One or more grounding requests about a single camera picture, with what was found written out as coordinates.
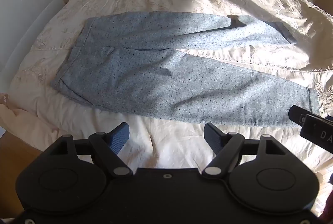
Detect peach cloth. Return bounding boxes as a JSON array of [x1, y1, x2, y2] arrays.
[[0, 92, 61, 153]]

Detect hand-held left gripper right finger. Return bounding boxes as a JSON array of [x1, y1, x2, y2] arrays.
[[201, 122, 285, 179]]

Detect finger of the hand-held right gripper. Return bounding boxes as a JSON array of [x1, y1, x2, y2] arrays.
[[288, 105, 314, 127]]

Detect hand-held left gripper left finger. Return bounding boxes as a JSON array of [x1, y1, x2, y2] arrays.
[[49, 122, 133, 179]]

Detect light blue speckled pants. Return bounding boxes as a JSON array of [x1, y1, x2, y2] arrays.
[[51, 11, 320, 128]]

